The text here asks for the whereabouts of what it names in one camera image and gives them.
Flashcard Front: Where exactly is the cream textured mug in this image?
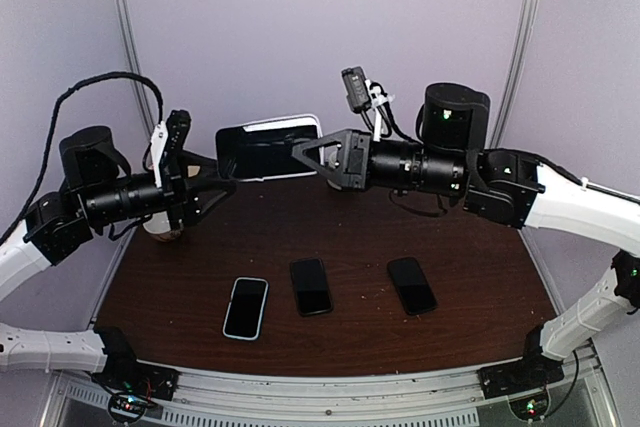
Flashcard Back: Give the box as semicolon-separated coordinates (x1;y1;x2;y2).
325;147;343;191

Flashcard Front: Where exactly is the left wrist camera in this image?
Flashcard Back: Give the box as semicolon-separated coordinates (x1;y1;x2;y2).
147;108;192;188

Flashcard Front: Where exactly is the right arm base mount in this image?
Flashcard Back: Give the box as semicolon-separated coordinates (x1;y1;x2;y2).
478;357;564;399

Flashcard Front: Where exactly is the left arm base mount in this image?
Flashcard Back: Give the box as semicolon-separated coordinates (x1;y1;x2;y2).
90;362;179;401

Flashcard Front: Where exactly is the phone in light-blue case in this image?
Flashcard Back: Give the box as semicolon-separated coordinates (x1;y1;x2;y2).
222;277;269;341

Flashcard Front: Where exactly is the black phone centre left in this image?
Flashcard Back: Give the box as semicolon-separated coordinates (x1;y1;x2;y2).
290;258;333;317

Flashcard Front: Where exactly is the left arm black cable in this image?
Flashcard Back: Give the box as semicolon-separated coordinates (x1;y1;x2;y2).
0;70;166;243

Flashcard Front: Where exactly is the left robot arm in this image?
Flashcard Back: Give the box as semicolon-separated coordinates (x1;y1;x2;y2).
1;121;236;391

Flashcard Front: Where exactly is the right aluminium corner post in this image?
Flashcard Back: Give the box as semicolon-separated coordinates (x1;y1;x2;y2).
489;0;540;148

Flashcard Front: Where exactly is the purple smartphone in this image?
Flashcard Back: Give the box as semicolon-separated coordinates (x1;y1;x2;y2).
215;117;321;182

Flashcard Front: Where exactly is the left aluminium corner post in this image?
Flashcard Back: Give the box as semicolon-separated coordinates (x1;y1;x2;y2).
114;0;154;137

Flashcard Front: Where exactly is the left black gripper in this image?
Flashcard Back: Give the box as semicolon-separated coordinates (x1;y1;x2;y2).
83;149;236;230

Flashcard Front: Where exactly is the white patterned bowl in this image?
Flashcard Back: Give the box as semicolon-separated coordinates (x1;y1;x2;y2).
143;212;184;242

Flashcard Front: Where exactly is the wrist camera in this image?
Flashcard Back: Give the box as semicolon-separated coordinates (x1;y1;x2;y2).
341;66;395;141
147;108;192;188

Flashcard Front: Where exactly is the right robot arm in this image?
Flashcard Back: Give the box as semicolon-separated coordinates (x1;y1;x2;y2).
292;83;639;389

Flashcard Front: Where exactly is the lilac silicone phone case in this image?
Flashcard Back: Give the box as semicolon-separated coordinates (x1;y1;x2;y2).
233;114;322;182

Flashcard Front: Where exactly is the black phone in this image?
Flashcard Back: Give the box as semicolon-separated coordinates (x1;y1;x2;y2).
290;258;333;317
387;257;438;316

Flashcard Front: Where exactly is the black phone centre right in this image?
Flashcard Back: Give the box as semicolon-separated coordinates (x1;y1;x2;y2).
387;257;438;316

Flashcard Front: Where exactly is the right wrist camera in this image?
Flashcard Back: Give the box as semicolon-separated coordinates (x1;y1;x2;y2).
341;66;395;141

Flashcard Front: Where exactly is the aluminium corner post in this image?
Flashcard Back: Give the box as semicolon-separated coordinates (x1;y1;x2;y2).
114;0;154;137
489;0;540;148

